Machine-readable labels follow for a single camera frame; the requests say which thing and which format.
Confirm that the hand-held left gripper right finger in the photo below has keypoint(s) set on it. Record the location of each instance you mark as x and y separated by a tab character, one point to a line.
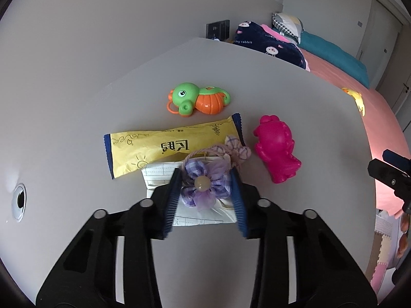
239	199

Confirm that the pink cloth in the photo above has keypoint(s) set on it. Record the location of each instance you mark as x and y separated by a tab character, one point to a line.
273	29

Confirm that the yellow snack packet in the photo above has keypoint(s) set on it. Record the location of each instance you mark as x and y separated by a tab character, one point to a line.
138	147

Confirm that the black wall socket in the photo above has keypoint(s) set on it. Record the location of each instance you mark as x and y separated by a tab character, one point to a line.
218	29

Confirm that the navy printed blanket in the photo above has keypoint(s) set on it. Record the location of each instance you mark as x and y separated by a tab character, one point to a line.
273	48

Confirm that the checked pillow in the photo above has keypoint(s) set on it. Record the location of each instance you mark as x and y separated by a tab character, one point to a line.
287	22

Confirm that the pastel foam floor mat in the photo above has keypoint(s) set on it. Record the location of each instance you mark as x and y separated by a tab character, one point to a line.
382	231

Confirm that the yellow duck toy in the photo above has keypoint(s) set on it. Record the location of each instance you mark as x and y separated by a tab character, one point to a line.
358	99

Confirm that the pink bed sheet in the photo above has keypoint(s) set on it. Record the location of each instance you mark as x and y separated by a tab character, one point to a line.
379	118

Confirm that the white wardrobe door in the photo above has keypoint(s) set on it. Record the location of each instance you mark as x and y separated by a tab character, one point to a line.
379	25

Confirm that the teal blanket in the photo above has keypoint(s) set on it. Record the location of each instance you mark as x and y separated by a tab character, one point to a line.
330	51

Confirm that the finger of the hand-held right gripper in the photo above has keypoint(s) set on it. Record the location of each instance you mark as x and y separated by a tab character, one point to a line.
396	158
385	175

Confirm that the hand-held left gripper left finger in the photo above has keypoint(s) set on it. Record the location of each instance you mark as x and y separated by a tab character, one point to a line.
171	195

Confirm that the pink animal toy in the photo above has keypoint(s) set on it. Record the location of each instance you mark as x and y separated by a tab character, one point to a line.
276	147

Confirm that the white paper card packet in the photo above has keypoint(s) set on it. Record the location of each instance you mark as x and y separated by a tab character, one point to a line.
157	173

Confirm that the green and orange turtle toy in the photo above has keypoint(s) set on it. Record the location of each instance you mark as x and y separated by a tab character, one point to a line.
186	96

